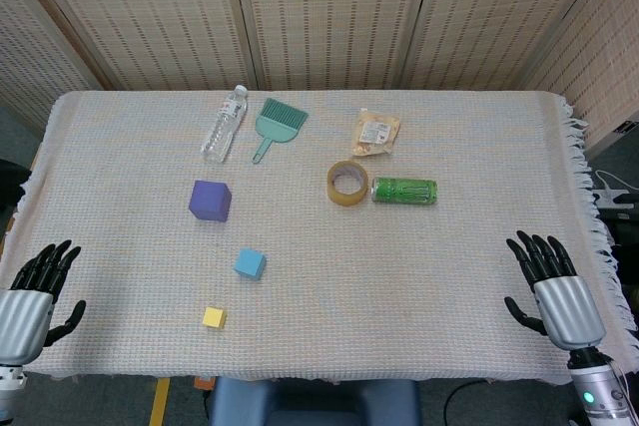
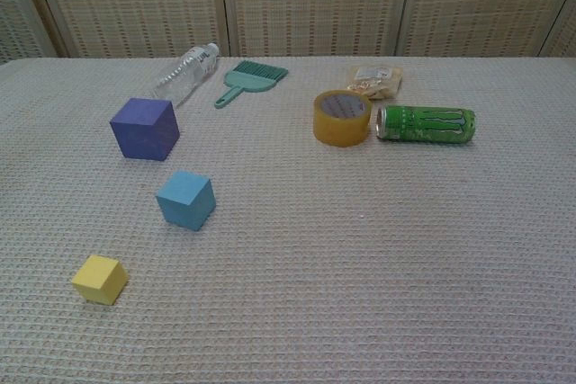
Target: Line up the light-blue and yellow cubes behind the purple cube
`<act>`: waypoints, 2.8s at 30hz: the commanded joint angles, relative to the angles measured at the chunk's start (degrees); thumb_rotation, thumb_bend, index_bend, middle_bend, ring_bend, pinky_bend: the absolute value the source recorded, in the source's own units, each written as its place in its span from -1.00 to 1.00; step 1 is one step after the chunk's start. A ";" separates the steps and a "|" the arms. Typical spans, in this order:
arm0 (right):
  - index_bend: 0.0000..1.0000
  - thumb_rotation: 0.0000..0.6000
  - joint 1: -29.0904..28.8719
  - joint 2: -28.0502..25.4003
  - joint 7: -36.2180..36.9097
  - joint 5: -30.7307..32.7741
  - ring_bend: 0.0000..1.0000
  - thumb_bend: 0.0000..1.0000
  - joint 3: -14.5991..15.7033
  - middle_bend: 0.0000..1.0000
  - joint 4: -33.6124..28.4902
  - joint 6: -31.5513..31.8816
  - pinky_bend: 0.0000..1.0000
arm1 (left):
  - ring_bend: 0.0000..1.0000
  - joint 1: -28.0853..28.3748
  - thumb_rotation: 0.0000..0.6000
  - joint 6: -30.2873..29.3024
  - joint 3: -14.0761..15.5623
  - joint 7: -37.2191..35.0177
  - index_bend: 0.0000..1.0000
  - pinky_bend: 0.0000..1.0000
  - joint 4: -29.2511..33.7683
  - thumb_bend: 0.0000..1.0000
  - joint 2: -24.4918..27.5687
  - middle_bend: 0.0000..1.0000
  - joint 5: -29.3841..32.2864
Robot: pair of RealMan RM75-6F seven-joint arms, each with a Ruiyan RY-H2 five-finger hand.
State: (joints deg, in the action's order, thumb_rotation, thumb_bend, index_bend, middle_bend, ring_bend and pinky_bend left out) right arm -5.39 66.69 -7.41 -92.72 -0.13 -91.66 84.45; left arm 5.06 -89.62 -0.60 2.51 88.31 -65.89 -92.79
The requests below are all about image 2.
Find large purple cube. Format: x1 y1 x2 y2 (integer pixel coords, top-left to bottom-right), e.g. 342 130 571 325
109 96 181 162

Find clear snack packet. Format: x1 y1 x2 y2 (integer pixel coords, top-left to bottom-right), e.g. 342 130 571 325
346 64 404 102

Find green energy drink can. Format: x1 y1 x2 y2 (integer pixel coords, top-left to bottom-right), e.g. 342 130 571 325
374 104 477 144

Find beige woven tablecloth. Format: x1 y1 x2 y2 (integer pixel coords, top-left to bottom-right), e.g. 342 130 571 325
0 56 576 384

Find clear plastic water bottle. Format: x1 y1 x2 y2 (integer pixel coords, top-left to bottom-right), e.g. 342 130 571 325
151 42 221 109

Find teal hand brush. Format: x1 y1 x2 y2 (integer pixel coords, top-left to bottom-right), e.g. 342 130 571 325
213 59 290 111

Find yellow packing tape roll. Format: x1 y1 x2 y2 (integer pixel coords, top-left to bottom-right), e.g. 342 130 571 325
312 89 374 148

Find woven folding screen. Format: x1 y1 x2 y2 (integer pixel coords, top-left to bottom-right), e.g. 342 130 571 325
0 0 576 66

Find small yellow cube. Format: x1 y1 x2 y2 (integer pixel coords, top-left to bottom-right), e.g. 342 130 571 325
70 254 130 307

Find light blue cube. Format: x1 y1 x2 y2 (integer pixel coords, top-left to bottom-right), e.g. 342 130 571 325
155 170 215 232

